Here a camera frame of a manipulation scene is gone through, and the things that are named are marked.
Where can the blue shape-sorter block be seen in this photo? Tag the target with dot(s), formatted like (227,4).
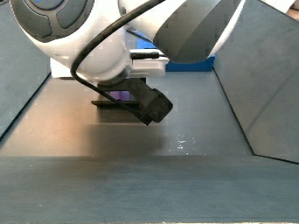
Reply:
(203,66)

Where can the dark curved cradle fixture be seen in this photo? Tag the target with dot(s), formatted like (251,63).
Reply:
(133,103)

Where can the purple star-profile bar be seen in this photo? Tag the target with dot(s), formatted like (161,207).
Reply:
(120,95)

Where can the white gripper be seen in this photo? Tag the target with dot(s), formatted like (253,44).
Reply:
(143,67)

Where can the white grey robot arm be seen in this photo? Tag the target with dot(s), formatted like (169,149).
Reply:
(187,29)

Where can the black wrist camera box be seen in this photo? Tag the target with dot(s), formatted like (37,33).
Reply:
(153,104)

